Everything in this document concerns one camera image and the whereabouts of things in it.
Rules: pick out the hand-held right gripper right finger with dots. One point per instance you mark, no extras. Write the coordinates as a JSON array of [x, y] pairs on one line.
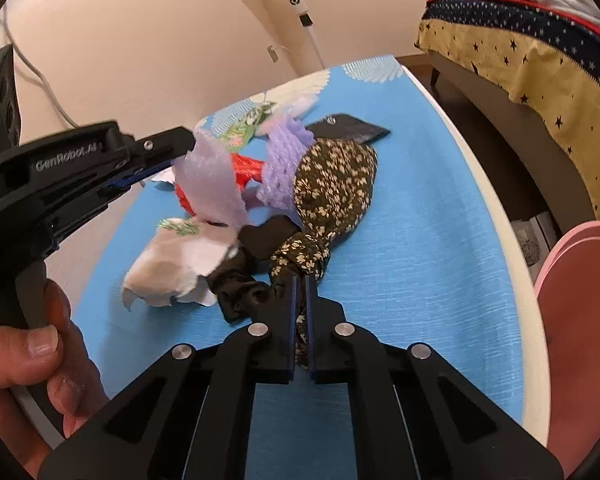
[[310, 310]]

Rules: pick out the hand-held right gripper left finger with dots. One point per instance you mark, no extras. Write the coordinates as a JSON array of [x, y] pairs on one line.
[[294, 310]]

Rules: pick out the green printed white wrapper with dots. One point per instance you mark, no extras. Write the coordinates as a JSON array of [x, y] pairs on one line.
[[180, 226]]

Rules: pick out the white leaf print sheet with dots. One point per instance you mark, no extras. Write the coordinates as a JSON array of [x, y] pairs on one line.
[[535, 250]]

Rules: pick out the red plastic bag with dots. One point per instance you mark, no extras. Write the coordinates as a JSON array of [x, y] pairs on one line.
[[245, 167]]

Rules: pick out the translucent purple foam sheet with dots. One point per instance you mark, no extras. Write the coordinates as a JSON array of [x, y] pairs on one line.
[[205, 180]]

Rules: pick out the green snack wrapper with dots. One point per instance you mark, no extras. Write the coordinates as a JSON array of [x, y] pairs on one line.
[[247, 125]]

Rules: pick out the wall outlet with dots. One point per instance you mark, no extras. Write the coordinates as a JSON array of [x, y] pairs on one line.
[[273, 54]]

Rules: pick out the purple foam net sleeve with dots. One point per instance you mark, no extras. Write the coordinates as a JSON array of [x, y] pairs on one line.
[[285, 160]]

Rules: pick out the dark floral cloth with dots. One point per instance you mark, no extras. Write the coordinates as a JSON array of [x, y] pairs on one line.
[[330, 185]]

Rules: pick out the white table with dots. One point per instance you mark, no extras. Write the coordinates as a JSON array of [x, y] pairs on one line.
[[527, 310]]

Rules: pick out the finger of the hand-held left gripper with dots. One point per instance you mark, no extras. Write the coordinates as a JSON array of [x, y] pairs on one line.
[[125, 181], [165, 145]]

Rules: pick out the white standing fan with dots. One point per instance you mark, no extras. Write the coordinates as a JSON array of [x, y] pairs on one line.
[[302, 10]]

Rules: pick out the blue feather print table mat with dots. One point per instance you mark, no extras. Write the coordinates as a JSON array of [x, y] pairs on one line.
[[430, 260]]

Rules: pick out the black cloth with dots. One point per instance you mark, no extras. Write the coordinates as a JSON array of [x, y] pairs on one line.
[[240, 285]]

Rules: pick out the white paper scrap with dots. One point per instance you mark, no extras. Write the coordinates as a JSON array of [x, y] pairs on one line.
[[162, 180]]

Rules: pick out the person's left hand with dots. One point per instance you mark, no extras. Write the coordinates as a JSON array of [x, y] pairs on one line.
[[30, 360]]

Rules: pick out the pink plastic bin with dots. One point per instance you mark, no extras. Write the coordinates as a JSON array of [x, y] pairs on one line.
[[580, 335]]

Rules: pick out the bed with star blanket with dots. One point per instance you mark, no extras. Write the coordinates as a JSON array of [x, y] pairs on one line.
[[530, 60]]

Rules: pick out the white tissue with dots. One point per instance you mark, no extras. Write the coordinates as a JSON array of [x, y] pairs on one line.
[[210, 255], [155, 270]]

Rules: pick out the black wallet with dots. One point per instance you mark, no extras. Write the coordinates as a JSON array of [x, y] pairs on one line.
[[350, 127]]

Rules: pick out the grey bed frame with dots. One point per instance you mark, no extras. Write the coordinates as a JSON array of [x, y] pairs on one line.
[[505, 120]]

